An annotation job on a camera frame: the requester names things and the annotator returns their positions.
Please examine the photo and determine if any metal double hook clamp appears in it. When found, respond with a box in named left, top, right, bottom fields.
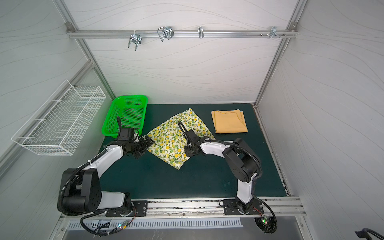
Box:
left=157, top=26, right=175, bottom=42

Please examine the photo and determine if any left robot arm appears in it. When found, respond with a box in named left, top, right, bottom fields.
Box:
left=57, top=136, right=155, bottom=216

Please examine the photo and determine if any metal bracket with bolts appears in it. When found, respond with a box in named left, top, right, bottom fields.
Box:
left=260, top=27, right=287, bottom=39

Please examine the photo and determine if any dark green table mat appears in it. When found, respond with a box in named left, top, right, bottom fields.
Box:
left=101, top=104, right=287, bottom=199

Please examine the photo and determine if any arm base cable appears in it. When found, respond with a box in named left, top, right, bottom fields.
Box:
left=251, top=197, right=279, bottom=235
left=79, top=209, right=137, bottom=237

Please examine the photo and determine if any yellow skirt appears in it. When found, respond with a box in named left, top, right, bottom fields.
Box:
left=211, top=110, right=248, bottom=134

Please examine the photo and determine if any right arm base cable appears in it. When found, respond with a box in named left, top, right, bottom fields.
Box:
left=251, top=197, right=279, bottom=235

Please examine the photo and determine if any white wire basket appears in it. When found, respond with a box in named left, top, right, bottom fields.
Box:
left=11, top=80, right=106, bottom=156

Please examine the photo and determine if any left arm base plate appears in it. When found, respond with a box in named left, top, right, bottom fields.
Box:
left=106, top=201, right=149, bottom=218

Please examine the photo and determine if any black cable bottom corner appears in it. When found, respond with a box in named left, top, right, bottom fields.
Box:
left=354, top=227, right=384, bottom=240

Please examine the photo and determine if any green plastic basket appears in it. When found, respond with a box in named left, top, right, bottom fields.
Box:
left=101, top=95, right=148, bottom=138

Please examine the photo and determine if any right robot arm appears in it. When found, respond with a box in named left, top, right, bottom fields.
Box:
left=183, top=130, right=263, bottom=215

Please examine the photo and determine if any metal u-bolt clamp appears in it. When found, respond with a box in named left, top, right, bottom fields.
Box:
left=128, top=31, right=142, bottom=51

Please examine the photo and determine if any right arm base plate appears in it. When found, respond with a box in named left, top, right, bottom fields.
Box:
left=219, top=199, right=264, bottom=216

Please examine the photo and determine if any floral patterned skirt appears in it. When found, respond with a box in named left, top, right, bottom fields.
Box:
left=147, top=109, right=214, bottom=170

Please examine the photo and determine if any small metal ring hook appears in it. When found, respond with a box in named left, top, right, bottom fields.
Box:
left=198, top=27, right=204, bottom=39

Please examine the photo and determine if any white slotted cable duct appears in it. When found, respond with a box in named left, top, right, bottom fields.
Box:
left=84, top=218, right=244, bottom=231

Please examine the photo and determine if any aluminium crossbar rail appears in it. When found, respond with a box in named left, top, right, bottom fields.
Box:
left=67, top=29, right=299, bottom=39

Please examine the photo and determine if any left arm base cable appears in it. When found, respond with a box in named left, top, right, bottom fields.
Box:
left=79, top=209, right=137, bottom=237

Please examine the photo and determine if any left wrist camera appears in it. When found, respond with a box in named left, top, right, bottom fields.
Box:
left=118, top=128, right=135, bottom=142

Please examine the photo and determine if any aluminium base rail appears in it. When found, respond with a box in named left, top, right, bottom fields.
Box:
left=59, top=196, right=307, bottom=222

